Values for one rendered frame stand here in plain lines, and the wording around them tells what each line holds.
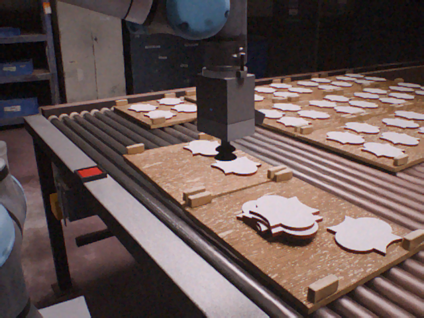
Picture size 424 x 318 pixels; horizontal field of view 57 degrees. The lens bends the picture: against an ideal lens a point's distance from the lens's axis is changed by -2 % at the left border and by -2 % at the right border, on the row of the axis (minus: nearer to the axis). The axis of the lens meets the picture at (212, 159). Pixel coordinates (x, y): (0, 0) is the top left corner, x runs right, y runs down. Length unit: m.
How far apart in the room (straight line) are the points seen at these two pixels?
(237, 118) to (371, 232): 0.40
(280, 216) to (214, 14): 0.49
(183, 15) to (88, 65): 5.04
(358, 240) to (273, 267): 0.19
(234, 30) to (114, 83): 5.00
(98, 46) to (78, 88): 0.60
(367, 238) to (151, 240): 0.45
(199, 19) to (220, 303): 0.46
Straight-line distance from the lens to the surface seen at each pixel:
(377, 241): 0.87
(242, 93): 0.66
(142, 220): 0.96
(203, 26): 0.47
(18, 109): 5.41
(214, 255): 0.82
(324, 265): 0.79
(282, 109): 1.86
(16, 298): 0.58
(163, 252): 0.84
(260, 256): 0.79
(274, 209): 0.87
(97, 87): 5.56
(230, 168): 1.15
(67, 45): 5.43
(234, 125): 0.66
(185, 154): 1.29
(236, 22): 0.65
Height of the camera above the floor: 1.38
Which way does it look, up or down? 21 degrees down
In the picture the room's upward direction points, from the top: straight up
